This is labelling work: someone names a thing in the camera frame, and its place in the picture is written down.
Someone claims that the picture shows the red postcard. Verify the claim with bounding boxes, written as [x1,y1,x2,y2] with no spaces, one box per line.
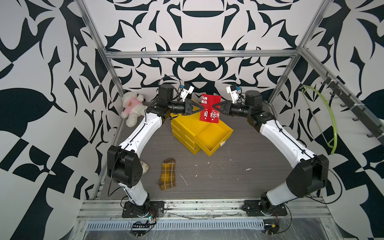
[200,94,222,124]

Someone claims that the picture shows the yellow plastic drawer cabinet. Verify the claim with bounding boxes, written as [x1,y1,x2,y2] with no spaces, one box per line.
[170,113,209,155]

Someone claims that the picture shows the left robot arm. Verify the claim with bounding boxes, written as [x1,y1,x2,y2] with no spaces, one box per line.
[107,84,204,217]

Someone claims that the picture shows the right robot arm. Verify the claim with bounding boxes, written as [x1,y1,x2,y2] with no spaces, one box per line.
[213,91,329,215]

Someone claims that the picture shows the white teddy bear pink shirt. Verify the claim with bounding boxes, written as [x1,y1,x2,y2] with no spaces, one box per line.
[120,91,147,128]

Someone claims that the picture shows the grey patterned pouch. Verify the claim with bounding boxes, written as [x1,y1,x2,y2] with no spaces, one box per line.
[140,161,149,175]

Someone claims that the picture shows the yellow plaid sock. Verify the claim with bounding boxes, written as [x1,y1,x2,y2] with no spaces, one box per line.
[158,158,176,191]

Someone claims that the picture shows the green plastic hoop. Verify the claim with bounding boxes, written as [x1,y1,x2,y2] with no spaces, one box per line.
[300,85,338,155]

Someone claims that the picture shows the right black connector box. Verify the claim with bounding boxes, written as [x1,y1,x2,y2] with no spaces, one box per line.
[263,220,280,235]

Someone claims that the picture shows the black connector box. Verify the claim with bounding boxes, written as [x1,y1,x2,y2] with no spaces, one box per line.
[263,220,280,235]
[131,222,157,237]

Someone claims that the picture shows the left black connector box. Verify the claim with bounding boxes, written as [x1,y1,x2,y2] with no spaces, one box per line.
[131,222,157,237]

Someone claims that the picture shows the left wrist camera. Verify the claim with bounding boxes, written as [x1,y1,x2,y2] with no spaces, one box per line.
[180,84,195,102]

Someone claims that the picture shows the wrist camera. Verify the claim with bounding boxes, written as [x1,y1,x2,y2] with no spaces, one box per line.
[180,84,195,102]
[226,85,242,104]

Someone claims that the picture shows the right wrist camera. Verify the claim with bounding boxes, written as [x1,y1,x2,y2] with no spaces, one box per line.
[226,85,242,104]

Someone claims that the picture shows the aluminium frame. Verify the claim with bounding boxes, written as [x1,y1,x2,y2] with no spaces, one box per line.
[83,1,384,202]

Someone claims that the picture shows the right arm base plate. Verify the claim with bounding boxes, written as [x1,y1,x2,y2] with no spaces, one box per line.
[242,199,288,217]

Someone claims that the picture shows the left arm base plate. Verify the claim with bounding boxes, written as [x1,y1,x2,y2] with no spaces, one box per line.
[122,201,165,218]

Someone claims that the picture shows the black hook rail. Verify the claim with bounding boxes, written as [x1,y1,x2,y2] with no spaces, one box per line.
[322,72,384,146]

